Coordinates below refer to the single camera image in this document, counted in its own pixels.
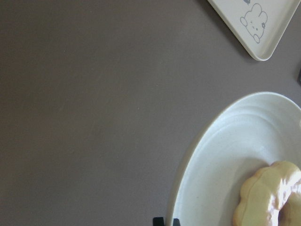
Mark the cream tray with bunny drawing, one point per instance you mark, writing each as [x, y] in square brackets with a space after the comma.
[258, 24]

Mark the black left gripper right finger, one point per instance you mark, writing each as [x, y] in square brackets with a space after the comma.
[176, 222]

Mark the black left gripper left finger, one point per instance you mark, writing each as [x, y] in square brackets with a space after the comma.
[158, 221]

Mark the yellow glazed donut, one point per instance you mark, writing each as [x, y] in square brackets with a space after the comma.
[263, 195]

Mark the white round plate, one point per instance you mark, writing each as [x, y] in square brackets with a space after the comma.
[250, 134]

